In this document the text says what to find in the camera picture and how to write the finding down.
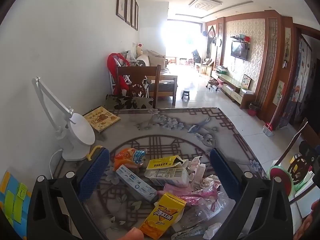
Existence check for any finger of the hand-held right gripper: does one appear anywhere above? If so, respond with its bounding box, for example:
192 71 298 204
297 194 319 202
299 140 319 167

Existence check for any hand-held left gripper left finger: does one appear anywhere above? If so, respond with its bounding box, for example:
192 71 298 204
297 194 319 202
26 147 110 240

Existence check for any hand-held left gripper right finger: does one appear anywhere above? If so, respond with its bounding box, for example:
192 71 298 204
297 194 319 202
209 147 294 240

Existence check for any orange snack packet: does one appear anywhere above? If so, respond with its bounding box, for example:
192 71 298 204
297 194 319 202
114 147 148 172

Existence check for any blue white toothpaste box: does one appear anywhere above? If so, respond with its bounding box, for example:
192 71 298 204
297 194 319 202
115 164 160 204

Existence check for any red basin with green rim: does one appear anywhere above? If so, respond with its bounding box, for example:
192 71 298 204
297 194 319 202
266 165 294 198

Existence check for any clear plastic bottle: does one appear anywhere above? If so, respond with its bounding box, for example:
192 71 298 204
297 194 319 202
172 192 237 232

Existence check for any yellow white milk carton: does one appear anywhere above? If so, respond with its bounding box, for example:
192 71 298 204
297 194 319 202
145 155 192 187

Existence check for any yellow iced tea carton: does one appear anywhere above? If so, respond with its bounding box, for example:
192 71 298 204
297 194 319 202
139 192 187 240

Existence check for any person's left hand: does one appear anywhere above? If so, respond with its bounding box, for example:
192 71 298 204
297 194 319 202
119 227 145 240

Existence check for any yellow plastic clip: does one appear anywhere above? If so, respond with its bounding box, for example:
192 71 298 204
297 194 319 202
86 145 103 161

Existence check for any carved wooden chair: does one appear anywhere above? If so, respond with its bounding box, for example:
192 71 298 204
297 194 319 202
274 117 320 188

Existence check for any pink plastic wrapper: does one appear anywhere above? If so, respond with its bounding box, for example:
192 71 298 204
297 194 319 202
162 177 220 205

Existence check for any white desk lamp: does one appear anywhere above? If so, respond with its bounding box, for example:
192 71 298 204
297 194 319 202
31 77 96 162

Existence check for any yellow picture book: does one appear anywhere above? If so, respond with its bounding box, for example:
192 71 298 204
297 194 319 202
82 106 121 133

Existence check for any white crumpled wrapper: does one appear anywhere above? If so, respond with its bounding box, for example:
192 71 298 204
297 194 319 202
171 222 223 240

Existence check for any blue printed door curtain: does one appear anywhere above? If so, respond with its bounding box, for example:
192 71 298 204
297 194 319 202
282 34 313 128

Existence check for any red waste bin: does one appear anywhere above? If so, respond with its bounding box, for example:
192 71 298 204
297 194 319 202
247 102 259 117

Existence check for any floral seat cushion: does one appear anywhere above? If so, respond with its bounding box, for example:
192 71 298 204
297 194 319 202
104 94 154 110

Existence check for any long television cabinet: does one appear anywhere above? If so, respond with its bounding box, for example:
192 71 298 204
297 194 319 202
211 66 255 103

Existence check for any blue board with sticky notes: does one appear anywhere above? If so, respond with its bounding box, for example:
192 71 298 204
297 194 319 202
0 171 32 230

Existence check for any round rolling stool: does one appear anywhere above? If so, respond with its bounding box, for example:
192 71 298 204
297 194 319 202
206 79 220 93

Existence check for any white magazine rack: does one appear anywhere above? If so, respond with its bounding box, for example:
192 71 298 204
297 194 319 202
109 55 150 98

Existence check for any wooden sofa with cushions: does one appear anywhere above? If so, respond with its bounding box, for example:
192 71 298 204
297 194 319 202
130 50 178 100

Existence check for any red cloth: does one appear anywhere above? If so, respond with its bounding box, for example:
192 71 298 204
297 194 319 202
107 53 130 95

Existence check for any dark wooden dining chair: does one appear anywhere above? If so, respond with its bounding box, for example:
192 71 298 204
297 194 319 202
116 64 162 108

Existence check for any square ceiling light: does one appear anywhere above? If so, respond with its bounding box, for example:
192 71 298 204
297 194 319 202
189 0 222 12

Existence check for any white bead chain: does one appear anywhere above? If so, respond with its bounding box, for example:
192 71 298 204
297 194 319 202
287 124 308 155

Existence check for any white lamp cable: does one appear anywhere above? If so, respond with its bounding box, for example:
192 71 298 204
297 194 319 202
49 149 64 180

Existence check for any bamboo wall painting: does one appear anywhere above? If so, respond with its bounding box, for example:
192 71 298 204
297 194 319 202
275 80 285 105

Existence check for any tall wall scroll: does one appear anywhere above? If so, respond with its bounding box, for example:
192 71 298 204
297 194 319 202
284 27 292 68

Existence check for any wall television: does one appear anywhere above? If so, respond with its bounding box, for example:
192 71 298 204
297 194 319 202
230 41 248 60

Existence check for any wall shelf with boxes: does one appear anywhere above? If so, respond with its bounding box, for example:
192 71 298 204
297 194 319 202
230 34 250 44

